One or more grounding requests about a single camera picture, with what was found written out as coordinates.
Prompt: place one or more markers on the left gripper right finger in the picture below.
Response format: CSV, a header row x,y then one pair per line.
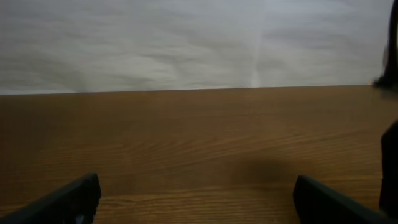
x,y
323,202

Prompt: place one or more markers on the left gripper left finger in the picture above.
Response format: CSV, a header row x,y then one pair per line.
x,y
68,202

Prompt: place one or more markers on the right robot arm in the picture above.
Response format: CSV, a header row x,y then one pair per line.
x,y
390,171

